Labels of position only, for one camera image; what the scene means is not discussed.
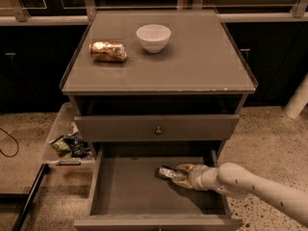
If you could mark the dark blue snack bag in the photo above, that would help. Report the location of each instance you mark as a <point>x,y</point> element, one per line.
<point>79,148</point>

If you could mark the grey upper drawer with knob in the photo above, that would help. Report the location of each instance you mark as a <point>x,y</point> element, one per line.
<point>156,127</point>

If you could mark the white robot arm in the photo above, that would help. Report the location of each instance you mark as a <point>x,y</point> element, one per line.
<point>233,180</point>

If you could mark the clear plastic storage bin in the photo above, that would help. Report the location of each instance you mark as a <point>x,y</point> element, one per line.
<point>63,126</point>

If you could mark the gold orange soda can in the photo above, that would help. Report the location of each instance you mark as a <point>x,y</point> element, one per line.
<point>109,51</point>

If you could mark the grey wooden nightstand cabinet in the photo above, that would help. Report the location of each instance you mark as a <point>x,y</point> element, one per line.
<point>199,72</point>

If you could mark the green snack bag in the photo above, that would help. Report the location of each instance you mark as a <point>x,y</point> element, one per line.
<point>60,146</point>

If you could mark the silver blue redbull can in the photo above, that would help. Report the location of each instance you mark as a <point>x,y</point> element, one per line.
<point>171,173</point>

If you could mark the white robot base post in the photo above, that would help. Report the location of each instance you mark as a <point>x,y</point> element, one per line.
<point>298,101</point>

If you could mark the black metal floor frame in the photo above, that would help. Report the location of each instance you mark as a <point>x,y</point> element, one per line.
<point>23,201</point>

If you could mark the white ceramic bowl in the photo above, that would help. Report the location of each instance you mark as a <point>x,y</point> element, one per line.
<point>153,37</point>

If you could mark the grey open middle drawer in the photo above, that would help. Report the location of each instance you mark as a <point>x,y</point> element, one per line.
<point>127,193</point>

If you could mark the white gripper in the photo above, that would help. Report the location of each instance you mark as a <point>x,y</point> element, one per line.
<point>196,176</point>

